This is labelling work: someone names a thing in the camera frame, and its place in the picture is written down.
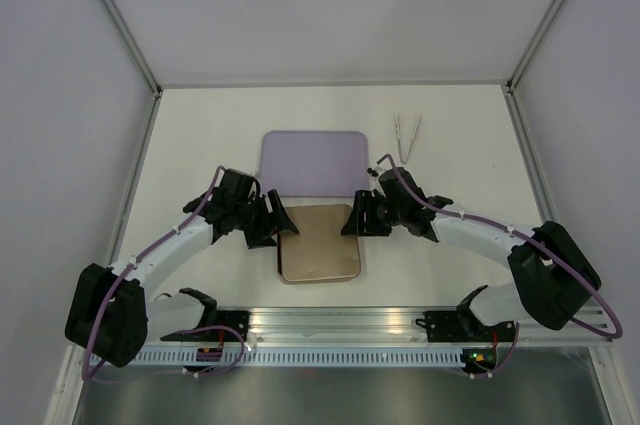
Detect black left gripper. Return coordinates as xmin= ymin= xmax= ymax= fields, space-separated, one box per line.
xmin=234 ymin=190 xmax=298 ymax=250

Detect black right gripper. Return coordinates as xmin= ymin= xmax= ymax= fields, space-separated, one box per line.
xmin=341 ymin=189 xmax=405 ymax=236

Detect beige tin lid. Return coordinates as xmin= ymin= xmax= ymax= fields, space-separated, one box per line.
xmin=278 ymin=204 xmax=362 ymax=285

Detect metal tongs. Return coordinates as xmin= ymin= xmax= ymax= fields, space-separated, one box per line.
xmin=393 ymin=113 xmax=422 ymax=165

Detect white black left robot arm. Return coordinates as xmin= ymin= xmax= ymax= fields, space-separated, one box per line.
xmin=64 ymin=167 xmax=298 ymax=367

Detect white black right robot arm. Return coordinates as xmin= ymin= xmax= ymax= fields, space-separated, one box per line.
xmin=341 ymin=168 xmax=601 ymax=340

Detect beige tin box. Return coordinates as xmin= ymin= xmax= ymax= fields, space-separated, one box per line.
xmin=277 ymin=237 xmax=362 ymax=285

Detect lilac plastic tray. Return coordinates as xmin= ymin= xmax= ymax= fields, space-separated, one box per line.
xmin=257 ymin=130 xmax=370 ymax=198

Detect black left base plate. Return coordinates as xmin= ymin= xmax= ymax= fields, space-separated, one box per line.
xmin=216 ymin=309 xmax=251 ymax=340

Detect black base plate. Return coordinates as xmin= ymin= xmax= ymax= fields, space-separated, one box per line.
xmin=216 ymin=309 xmax=251 ymax=340
xmin=414 ymin=310 xmax=469 ymax=343

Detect aluminium mounting rail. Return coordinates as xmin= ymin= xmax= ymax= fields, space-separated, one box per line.
xmin=144 ymin=305 xmax=614 ymax=346

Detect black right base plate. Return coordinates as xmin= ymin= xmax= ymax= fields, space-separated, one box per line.
xmin=414 ymin=310 xmax=469 ymax=343

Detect white slotted cable duct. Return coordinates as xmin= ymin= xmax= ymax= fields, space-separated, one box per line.
xmin=130 ymin=345 xmax=464 ymax=368

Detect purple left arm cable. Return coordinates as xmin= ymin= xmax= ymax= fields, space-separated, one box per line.
xmin=82 ymin=167 xmax=224 ymax=384

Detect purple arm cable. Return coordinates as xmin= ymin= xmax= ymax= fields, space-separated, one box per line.
xmin=377 ymin=154 xmax=626 ymax=381
xmin=82 ymin=167 xmax=224 ymax=384

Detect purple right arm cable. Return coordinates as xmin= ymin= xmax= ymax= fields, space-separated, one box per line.
xmin=377 ymin=154 xmax=626 ymax=381

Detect aluminium frame post left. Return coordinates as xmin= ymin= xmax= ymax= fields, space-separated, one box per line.
xmin=98 ymin=0 xmax=163 ymax=98

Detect aluminium frame post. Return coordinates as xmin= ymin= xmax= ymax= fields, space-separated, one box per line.
xmin=505 ymin=0 xmax=568 ymax=94
xmin=98 ymin=0 xmax=163 ymax=98

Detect aluminium frame post right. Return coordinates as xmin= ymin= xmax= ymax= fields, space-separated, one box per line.
xmin=505 ymin=0 xmax=568 ymax=94

